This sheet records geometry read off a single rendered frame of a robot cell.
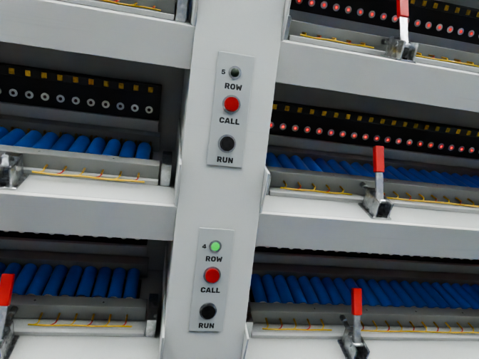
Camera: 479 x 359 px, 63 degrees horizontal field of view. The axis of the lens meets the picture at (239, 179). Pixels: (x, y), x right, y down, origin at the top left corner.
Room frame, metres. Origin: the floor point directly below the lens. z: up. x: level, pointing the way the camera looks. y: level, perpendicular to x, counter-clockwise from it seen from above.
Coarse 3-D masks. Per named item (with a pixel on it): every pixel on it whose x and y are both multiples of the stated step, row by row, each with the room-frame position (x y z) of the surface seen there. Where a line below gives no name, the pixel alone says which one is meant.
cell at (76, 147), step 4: (80, 136) 0.53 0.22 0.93; (84, 136) 0.53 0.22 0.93; (76, 140) 0.51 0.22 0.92; (80, 140) 0.51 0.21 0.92; (84, 140) 0.52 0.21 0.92; (88, 140) 0.53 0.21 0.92; (76, 144) 0.50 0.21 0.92; (80, 144) 0.50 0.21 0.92; (84, 144) 0.51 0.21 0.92; (88, 144) 0.53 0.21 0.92; (72, 148) 0.48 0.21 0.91; (76, 148) 0.49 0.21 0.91; (80, 148) 0.49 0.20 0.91; (84, 148) 0.50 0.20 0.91; (84, 152) 0.50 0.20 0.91
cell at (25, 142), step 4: (28, 132) 0.51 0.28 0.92; (32, 132) 0.51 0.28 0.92; (36, 132) 0.52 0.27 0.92; (24, 136) 0.50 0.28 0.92; (28, 136) 0.50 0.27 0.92; (32, 136) 0.50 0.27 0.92; (36, 136) 0.51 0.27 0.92; (40, 136) 0.52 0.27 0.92; (20, 140) 0.48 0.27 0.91; (24, 140) 0.48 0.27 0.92; (28, 140) 0.48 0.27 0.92; (32, 140) 0.49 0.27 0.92; (36, 140) 0.50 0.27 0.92; (16, 144) 0.47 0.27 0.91; (20, 144) 0.47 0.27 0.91; (24, 144) 0.47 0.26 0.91; (28, 144) 0.48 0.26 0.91; (32, 144) 0.49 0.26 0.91
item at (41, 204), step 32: (128, 128) 0.58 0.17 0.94; (160, 160) 0.55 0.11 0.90; (0, 192) 0.39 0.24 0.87; (32, 192) 0.40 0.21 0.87; (64, 192) 0.41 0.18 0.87; (96, 192) 0.42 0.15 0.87; (128, 192) 0.44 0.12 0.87; (160, 192) 0.45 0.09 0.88; (0, 224) 0.40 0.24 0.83; (32, 224) 0.40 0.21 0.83; (64, 224) 0.41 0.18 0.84; (96, 224) 0.42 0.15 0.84; (128, 224) 0.42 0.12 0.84; (160, 224) 0.43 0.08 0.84
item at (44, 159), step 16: (32, 160) 0.44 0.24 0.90; (48, 160) 0.44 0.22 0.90; (64, 160) 0.45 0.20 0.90; (80, 160) 0.45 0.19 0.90; (96, 160) 0.45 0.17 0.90; (112, 160) 0.46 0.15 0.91; (128, 160) 0.47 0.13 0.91; (144, 160) 0.47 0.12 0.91; (80, 176) 0.44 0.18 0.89; (128, 176) 0.46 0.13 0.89; (144, 176) 0.47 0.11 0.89
